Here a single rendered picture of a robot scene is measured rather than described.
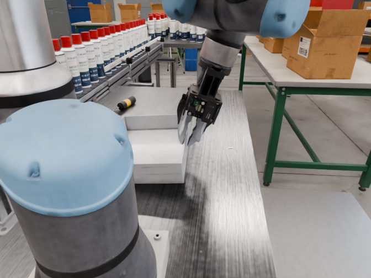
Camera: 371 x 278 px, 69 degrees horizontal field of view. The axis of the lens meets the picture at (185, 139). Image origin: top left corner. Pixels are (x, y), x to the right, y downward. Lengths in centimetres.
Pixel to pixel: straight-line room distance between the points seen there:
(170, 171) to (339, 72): 145
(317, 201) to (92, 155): 50
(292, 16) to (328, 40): 139
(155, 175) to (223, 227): 17
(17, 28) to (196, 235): 39
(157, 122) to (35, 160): 60
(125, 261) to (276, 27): 32
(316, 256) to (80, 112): 42
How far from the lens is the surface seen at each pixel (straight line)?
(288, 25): 38
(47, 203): 25
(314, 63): 177
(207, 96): 55
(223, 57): 55
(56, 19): 904
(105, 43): 134
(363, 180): 225
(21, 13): 34
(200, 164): 68
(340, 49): 182
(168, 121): 80
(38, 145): 25
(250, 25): 40
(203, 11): 45
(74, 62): 108
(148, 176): 58
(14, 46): 34
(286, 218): 57
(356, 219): 62
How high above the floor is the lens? 120
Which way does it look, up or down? 27 degrees down
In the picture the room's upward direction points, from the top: straight up
